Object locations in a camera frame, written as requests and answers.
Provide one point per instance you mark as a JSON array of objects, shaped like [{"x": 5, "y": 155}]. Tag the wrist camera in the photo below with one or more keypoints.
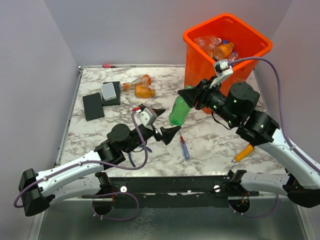
[
  {"x": 223, "y": 70},
  {"x": 146, "y": 116}
]

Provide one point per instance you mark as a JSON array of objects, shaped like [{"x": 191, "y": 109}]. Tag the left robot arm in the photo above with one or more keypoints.
[{"x": 86, "y": 175}]

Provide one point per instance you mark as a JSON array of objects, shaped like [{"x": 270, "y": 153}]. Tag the Pepsi bottle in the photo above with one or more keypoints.
[{"x": 233, "y": 56}]

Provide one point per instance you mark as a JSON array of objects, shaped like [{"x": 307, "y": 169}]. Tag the white box device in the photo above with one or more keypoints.
[{"x": 108, "y": 91}]

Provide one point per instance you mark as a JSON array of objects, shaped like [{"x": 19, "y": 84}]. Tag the red marker pen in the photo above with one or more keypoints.
[{"x": 107, "y": 66}]

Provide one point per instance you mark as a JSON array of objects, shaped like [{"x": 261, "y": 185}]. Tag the clear white-cap bottle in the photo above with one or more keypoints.
[{"x": 207, "y": 42}]

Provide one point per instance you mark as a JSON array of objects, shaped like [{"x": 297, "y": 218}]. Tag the tall orange label tea bottle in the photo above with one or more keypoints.
[{"x": 143, "y": 80}]

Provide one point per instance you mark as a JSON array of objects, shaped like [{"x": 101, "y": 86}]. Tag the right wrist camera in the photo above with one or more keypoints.
[{"x": 223, "y": 70}]

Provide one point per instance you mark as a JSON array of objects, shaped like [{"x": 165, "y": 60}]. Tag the blue handled pliers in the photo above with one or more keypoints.
[{"x": 134, "y": 153}]

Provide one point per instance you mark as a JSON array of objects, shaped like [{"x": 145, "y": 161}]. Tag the red blue screwdriver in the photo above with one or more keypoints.
[{"x": 184, "y": 147}]

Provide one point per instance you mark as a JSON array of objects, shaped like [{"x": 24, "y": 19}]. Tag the green plastic bottle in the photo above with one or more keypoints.
[{"x": 179, "y": 113}]

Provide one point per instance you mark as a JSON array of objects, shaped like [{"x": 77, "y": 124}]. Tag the small orange juice bottle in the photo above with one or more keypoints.
[{"x": 223, "y": 51}]

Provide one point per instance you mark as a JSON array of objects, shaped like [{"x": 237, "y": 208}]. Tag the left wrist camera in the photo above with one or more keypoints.
[{"x": 146, "y": 116}]

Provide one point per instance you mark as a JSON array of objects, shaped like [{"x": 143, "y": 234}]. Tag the yellow utility knife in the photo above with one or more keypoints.
[{"x": 243, "y": 154}]

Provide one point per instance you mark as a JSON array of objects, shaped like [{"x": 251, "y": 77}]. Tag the orange plastic bin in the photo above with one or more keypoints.
[{"x": 248, "y": 42}]

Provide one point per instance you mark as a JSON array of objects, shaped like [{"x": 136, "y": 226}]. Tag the black flat block front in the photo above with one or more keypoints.
[{"x": 93, "y": 108}]

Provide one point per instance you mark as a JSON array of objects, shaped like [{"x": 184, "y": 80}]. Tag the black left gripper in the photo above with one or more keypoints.
[{"x": 167, "y": 134}]

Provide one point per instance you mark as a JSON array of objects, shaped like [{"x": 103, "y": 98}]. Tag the black flat block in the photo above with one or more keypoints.
[
  {"x": 93, "y": 108},
  {"x": 116, "y": 101}
]

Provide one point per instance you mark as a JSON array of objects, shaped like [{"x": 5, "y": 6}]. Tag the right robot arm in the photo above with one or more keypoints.
[{"x": 301, "y": 184}]

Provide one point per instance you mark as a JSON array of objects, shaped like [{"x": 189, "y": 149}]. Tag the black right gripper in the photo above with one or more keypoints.
[{"x": 199, "y": 94}]

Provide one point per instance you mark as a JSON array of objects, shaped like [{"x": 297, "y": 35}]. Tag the black flat block rear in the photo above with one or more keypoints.
[{"x": 116, "y": 101}]

